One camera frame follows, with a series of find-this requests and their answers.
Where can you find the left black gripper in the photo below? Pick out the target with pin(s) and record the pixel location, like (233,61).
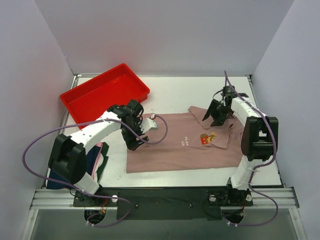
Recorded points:
(131,135)

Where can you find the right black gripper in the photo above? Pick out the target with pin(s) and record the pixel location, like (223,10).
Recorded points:
(219,110)

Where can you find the pink t shirt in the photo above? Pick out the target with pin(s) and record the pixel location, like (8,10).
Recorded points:
(189,143)

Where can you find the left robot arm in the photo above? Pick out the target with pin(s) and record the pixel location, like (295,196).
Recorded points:
(89,136)

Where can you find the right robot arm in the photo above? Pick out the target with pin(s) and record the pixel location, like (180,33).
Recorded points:
(259,139)

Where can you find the navy folded t shirt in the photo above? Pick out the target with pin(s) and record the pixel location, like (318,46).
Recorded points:
(68,165)

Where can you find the red plastic tray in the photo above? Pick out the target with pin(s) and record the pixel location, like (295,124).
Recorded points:
(117,86)

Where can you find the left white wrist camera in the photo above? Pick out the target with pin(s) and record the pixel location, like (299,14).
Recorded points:
(148,124)

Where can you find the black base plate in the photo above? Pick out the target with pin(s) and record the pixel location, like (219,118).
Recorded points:
(168,203)

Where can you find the aluminium front rail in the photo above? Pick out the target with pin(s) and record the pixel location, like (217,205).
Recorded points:
(61,199)

